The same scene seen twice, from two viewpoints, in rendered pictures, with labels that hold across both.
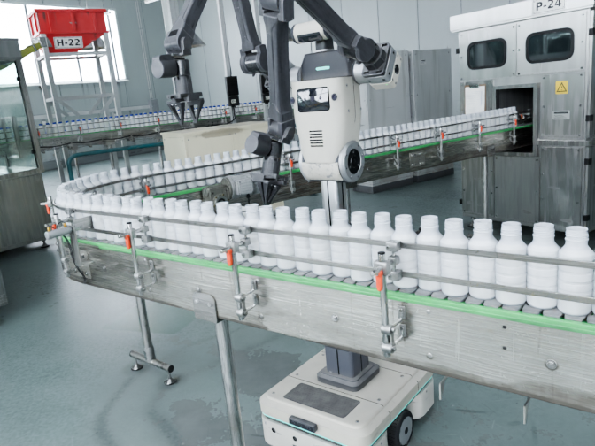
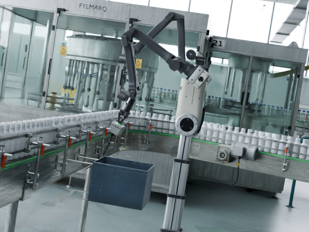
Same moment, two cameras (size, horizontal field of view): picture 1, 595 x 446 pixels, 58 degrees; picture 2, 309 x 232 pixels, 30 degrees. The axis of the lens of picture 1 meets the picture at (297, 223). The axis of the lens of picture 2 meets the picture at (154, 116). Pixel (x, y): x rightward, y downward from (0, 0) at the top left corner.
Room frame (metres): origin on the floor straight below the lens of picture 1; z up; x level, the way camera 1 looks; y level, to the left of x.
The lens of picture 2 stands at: (-0.24, -3.48, 1.42)
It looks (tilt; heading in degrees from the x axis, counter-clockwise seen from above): 3 degrees down; 59
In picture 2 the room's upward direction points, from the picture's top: 9 degrees clockwise
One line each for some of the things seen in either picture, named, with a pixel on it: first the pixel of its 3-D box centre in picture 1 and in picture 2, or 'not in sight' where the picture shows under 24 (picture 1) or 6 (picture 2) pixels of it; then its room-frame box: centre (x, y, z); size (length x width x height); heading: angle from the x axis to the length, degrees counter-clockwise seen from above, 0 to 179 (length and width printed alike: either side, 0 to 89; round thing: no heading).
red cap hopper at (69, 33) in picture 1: (84, 117); not in sight; (7.80, 2.87, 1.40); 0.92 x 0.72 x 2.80; 123
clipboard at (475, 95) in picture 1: (474, 102); not in sight; (4.97, -1.72, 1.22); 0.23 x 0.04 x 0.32; 33
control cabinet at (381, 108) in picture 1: (378, 120); not in sight; (7.67, -1.29, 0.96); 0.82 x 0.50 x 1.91; 123
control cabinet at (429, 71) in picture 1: (422, 114); not in sight; (8.16, -2.04, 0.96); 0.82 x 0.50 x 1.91; 123
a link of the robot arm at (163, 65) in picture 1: (170, 57); (127, 56); (1.78, 0.35, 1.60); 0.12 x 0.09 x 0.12; 142
